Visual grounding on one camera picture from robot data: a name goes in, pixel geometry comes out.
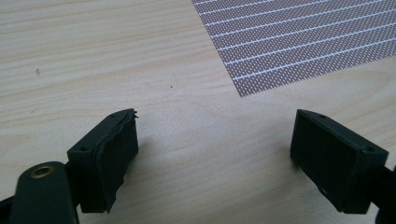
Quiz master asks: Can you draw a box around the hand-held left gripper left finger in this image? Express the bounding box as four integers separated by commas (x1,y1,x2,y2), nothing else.
66,107,140,215

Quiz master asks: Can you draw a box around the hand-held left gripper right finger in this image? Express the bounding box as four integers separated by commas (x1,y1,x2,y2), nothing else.
290,108,390,215

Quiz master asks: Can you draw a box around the brown woven striped placemat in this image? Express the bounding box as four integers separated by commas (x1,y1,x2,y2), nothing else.
191,0,396,98

